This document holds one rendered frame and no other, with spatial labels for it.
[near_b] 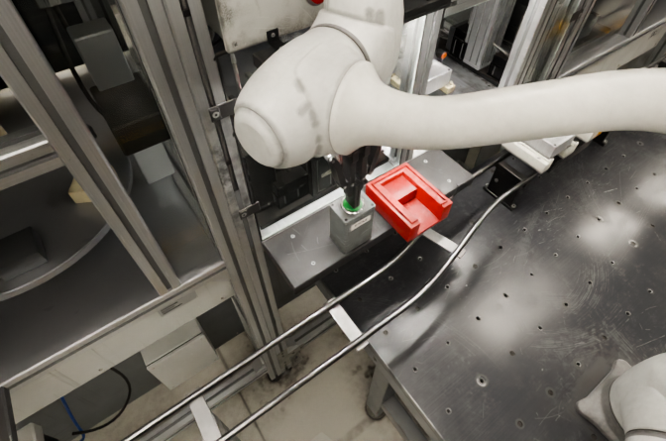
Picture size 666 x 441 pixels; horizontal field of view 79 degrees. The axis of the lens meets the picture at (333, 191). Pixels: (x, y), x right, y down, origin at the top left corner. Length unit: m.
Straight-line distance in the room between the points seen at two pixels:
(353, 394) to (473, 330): 0.73
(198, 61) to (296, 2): 0.16
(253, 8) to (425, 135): 0.30
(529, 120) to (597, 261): 0.97
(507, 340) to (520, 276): 0.19
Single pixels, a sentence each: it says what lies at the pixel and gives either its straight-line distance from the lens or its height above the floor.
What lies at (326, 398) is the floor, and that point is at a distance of 1.71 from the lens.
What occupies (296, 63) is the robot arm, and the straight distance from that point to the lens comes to 0.43.
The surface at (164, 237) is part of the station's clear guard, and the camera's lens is 0.81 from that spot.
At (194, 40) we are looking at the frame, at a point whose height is 1.40.
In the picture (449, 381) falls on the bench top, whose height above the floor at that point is 0.68.
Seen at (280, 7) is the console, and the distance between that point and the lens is 0.61.
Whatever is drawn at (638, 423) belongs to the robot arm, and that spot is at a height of 0.85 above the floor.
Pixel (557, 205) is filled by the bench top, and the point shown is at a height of 0.68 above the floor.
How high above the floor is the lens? 1.67
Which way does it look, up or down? 50 degrees down
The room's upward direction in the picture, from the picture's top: straight up
